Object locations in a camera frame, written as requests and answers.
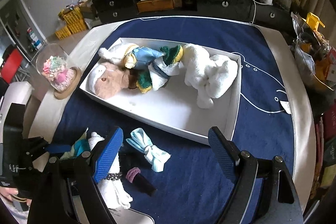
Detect black cloth purple scrunchie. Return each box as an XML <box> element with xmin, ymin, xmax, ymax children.
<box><xmin>123</xmin><ymin>153</ymin><xmax>156</xmax><ymax>197</ymax></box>

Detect black tv cabinet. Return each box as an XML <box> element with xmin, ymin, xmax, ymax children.
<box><xmin>92</xmin><ymin>0</ymin><xmax>297</xmax><ymax>30</ymax></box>

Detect white waffle cloth bead band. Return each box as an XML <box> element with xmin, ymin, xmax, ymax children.
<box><xmin>88</xmin><ymin>132</ymin><xmax>133</xmax><ymax>209</ymax></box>

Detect yellow toy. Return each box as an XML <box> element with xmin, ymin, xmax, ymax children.
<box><xmin>306</xmin><ymin>13</ymin><xmax>326</xmax><ymax>29</ymax></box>

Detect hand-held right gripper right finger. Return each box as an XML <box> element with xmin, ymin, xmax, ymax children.
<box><xmin>208</xmin><ymin>126</ymin><xmax>303</xmax><ymax>224</ymax></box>

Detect wooden box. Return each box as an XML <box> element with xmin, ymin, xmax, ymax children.
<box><xmin>136</xmin><ymin>0</ymin><xmax>174</xmax><ymax>13</ymax></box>

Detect white fluffy towel bundle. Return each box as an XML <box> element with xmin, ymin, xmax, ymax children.
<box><xmin>181</xmin><ymin>43</ymin><xmax>238</xmax><ymax>109</ymax></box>

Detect white cardboard box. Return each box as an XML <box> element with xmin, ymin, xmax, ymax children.
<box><xmin>79</xmin><ymin>37</ymin><xmax>241</xmax><ymax>146</ymax></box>

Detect clear bag of clutter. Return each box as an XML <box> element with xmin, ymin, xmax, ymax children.
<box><xmin>291</xmin><ymin>11</ymin><xmax>336</xmax><ymax>88</ymax></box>

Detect glass dome with flowers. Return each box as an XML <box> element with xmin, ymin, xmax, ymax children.
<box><xmin>35</xmin><ymin>43</ymin><xmax>82</xmax><ymax>100</ymax></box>

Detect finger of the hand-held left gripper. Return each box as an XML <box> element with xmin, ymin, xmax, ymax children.
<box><xmin>49</xmin><ymin>145</ymin><xmax>75</xmax><ymax>154</ymax></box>

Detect yellow plastic crates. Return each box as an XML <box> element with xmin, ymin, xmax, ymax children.
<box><xmin>55</xmin><ymin>6</ymin><xmax>88</xmax><ymax>41</ymax></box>

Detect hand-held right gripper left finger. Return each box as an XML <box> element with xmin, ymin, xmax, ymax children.
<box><xmin>28</xmin><ymin>126</ymin><xmax>124</xmax><ymax>224</ymax></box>

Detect white cable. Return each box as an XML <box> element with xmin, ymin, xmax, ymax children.
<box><xmin>249</xmin><ymin>0</ymin><xmax>263</xmax><ymax>24</ymax></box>

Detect light blue knotted cloth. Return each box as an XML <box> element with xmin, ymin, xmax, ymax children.
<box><xmin>126</xmin><ymin>128</ymin><xmax>171</xmax><ymax>171</ymax></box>

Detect red chair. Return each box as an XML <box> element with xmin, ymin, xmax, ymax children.
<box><xmin>0</xmin><ymin>48</ymin><xmax>24</xmax><ymax>84</ymax></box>

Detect green cloth bundle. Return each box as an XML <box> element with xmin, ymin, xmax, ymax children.
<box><xmin>60</xmin><ymin>130</ymin><xmax>90</xmax><ymax>161</ymax></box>

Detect navy printed blanket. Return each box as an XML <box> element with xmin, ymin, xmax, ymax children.
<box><xmin>52</xmin><ymin>17</ymin><xmax>296</xmax><ymax>224</ymax></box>

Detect person's left hand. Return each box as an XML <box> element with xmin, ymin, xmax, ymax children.
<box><xmin>0</xmin><ymin>186</ymin><xmax>21</xmax><ymax>200</ymax></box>

